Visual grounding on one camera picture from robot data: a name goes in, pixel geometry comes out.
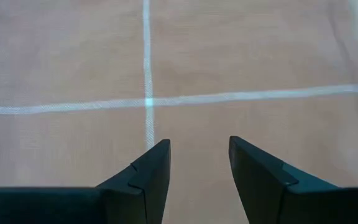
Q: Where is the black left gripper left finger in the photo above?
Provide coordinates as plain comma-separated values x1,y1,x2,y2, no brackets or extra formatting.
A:
0,139,172,224

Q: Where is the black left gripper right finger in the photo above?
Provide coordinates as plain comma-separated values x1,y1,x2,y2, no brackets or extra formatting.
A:
228,136,358,224

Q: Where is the salmon pink towel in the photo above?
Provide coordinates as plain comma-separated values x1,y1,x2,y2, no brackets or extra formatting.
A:
0,0,358,224

